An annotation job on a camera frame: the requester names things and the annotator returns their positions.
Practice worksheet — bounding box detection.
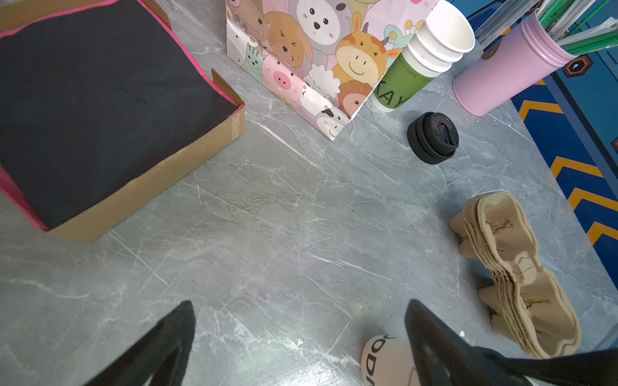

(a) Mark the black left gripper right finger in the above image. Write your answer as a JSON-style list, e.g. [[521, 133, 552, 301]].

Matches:
[[405, 299, 617, 385]]

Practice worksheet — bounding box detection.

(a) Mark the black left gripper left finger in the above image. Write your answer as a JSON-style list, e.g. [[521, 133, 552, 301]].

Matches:
[[86, 301, 196, 385]]

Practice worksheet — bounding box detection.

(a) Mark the white paper cup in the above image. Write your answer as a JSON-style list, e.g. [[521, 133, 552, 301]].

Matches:
[[360, 335, 421, 386]]

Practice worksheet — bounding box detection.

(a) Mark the stack of pulp cup carriers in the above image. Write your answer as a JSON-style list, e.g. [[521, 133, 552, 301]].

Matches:
[[448, 191, 582, 360]]

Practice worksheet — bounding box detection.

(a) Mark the stack of black cup lids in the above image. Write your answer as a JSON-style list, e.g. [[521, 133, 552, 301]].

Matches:
[[407, 112, 460, 165]]

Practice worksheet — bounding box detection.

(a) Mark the cardboard napkin box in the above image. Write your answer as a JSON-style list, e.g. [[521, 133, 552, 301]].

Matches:
[[1, 1, 245, 243]]

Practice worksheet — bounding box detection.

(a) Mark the pink straw holder cup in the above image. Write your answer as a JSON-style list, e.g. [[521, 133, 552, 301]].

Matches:
[[453, 13, 575, 116]]

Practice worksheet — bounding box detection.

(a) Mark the stack of green paper cups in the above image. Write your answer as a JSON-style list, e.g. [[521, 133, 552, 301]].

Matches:
[[370, 1, 476, 113]]

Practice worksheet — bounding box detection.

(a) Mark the cartoon animal paper gift bag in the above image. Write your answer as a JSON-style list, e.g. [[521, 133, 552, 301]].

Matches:
[[225, 0, 438, 140]]

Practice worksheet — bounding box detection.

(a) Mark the bundle of wrapped straws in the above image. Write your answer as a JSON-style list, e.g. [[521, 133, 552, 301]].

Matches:
[[475, 0, 617, 56]]

